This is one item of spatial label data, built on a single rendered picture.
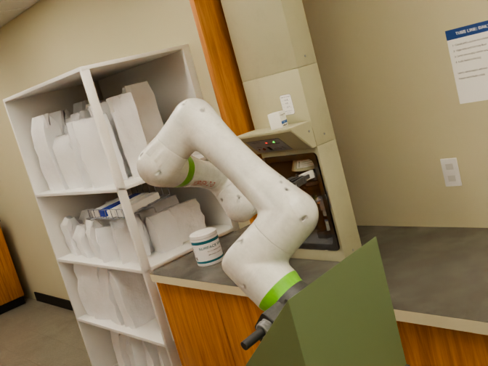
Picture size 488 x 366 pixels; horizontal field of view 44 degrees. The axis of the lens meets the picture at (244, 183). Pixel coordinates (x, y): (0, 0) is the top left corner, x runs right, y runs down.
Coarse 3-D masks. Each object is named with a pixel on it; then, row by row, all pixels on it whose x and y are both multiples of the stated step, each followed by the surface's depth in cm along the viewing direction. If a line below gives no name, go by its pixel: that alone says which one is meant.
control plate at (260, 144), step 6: (276, 138) 231; (252, 144) 244; (258, 144) 242; (264, 144) 239; (270, 144) 238; (276, 144) 236; (282, 144) 234; (258, 150) 248; (264, 150) 245; (270, 150) 243; (276, 150) 242
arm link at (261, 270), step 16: (240, 240) 152; (256, 240) 149; (224, 256) 153; (240, 256) 151; (256, 256) 149; (272, 256) 149; (288, 256) 151; (240, 272) 150; (256, 272) 149; (272, 272) 148; (288, 272) 149; (240, 288) 153; (256, 288) 148; (272, 288) 147; (288, 288) 147; (256, 304) 151; (272, 304) 147
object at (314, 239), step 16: (272, 160) 248; (288, 160) 242; (304, 160) 235; (288, 176) 244; (320, 176) 231; (320, 192) 234; (320, 208) 237; (320, 224) 240; (320, 240) 242; (336, 240) 236
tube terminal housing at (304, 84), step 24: (288, 72) 228; (312, 72) 230; (264, 96) 242; (312, 96) 229; (264, 120) 246; (288, 120) 236; (312, 120) 228; (336, 144) 237; (336, 168) 236; (336, 192) 235; (336, 216) 235
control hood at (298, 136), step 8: (288, 128) 223; (296, 128) 223; (304, 128) 226; (240, 136) 243; (248, 136) 239; (256, 136) 236; (264, 136) 233; (272, 136) 230; (280, 136) 228; (288, 136) 225; (296, 136) 223; (304, 136) 225; (312, 136) 228; (288, 144) 232; (296, 144) 230; (304, 144) 227; (312, 144) 228; (256, 152) 251; (264, 152) 248
